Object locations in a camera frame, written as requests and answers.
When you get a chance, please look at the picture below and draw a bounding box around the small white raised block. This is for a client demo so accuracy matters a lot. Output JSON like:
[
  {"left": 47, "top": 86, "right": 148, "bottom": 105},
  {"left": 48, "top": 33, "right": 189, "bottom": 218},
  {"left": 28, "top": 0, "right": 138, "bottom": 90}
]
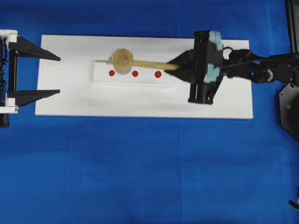
[{"left": 91, "top": 61, "right": 178, "bottom": 88}]

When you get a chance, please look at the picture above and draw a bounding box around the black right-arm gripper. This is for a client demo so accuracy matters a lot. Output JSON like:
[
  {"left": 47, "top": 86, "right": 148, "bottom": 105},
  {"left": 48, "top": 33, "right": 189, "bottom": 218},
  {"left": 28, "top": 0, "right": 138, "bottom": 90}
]
[{"left": 165, "top": 31, "right": 223, "bottom": 105}]

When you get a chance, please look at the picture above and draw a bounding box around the left-arm gripper white black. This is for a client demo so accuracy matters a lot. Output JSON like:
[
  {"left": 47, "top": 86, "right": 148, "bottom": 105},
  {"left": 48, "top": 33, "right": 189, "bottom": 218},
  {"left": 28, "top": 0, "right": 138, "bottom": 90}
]
[{"left": 0, "top": 29, "right": 61, "bottom": 113}]

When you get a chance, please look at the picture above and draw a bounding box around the large white foam board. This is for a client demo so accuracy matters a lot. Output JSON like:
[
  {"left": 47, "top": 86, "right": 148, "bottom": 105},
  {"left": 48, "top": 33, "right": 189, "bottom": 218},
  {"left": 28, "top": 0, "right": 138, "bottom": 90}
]
[{"left": 35, "top": 35, "right": 253, "bottom": 119}]

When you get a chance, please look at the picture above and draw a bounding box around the wooden mallet hammer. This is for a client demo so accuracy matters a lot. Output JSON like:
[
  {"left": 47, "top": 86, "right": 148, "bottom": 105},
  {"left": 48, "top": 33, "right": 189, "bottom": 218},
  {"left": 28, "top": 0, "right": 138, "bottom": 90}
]
[{"left": 106, "top": 49, "right": 180, "bottom": 74}]

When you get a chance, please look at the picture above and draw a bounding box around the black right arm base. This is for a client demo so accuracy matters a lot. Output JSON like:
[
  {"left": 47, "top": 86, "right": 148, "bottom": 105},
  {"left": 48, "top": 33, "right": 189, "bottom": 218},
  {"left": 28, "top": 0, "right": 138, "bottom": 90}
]
[{"left": 279, "top": 0, "right": 299, "bottom": 141}]

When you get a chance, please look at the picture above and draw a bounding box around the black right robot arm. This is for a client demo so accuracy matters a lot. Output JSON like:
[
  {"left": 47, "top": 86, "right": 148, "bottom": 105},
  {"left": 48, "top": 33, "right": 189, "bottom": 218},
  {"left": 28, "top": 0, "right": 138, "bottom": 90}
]
[{"left": 164, "top": 30, "right": 299, "bottom": 105}]

